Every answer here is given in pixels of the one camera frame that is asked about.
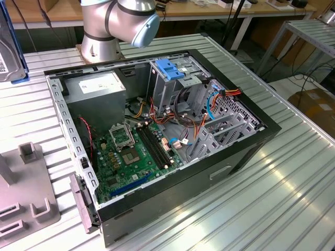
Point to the blue plastic drive latch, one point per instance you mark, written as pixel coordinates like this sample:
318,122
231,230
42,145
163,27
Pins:
167,69

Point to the blue expansion slot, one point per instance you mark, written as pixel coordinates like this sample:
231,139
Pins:
131,184

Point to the black RAM slot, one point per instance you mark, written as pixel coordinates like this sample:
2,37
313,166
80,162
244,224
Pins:
158,146
154,146
163,146
150,146

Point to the metal optical drive cage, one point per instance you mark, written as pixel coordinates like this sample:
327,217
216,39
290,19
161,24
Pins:
162,91

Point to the wooden workbench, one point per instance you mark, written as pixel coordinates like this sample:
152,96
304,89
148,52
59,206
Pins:
199,10

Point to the green motherboard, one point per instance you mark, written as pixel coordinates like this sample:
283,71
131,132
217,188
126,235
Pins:
123,180

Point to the grey plastic case latch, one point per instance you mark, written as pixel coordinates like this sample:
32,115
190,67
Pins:
83,206

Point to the grey parts rack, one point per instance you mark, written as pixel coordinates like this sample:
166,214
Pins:
23,188

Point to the white box with black stripe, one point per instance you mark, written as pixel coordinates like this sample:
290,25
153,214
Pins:
225,3

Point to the plain brown cardboard box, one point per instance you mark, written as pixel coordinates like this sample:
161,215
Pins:
65,5

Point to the metal slat side table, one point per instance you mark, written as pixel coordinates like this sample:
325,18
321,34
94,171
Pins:
314,31

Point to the small black adapter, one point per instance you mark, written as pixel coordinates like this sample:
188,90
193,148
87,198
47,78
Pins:
161,6

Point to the beige board connector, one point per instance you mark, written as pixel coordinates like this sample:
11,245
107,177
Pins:
165,145

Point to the brown cardboard box with label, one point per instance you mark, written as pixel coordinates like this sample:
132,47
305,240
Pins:
314,102

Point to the small black device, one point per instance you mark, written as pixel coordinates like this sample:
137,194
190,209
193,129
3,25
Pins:
299,3

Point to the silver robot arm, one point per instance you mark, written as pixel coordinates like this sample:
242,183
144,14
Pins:
96,26

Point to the grey power supply unit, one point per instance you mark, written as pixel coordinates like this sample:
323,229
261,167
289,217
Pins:
94,104

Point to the metal disk bay cage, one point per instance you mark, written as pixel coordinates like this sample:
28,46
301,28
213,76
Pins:
235,123

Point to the black open PC case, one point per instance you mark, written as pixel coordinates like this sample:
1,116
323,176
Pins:
183,188

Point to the black tripod stand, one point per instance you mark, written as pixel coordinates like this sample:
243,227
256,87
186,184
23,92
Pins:
236,15

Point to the silver metal cylinder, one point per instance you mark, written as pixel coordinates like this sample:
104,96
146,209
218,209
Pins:
328,17

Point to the hard disk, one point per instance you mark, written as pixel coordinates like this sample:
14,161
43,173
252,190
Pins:
8,52

